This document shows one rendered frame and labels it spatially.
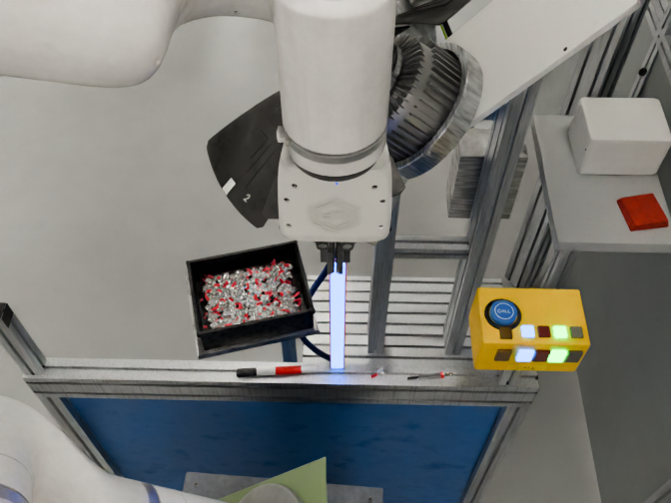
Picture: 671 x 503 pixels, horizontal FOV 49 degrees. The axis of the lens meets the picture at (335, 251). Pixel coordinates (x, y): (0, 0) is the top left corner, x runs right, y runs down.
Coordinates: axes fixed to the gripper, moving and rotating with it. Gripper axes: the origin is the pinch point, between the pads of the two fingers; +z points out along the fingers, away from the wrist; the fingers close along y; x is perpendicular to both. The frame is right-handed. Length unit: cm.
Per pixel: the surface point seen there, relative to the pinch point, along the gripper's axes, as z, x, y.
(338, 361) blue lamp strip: 54, 15, 0
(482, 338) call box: 36.1, 10.3, 21.5
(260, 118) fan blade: 37, 57, -16
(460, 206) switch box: 76, 68, 28
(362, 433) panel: 84, 14, 5
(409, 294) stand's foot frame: 135, 80, 21
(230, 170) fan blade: 47, 52, -22
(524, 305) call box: 35.9, 16.1, 28.4
